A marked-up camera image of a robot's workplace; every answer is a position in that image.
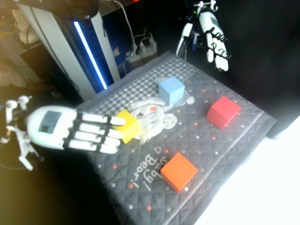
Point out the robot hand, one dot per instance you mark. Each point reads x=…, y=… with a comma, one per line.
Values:
x=209, y=23
x=51, y=126

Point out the light blue cube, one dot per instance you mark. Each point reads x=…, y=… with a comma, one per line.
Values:
x=171, y=90

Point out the yellow cube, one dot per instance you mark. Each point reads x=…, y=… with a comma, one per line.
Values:
x=129, y=130

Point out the red cube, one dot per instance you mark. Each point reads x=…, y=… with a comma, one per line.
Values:
x=222, y=112

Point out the orange cube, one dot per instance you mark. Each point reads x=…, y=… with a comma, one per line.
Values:
x=179, y=172

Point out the white power strip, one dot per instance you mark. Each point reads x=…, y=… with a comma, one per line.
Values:
x=147, y=45

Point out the white tower with blue light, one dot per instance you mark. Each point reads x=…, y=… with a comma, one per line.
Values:
x=68, y=51

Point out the grey quilt with bear print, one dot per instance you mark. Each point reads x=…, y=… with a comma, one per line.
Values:
x=187, y=145

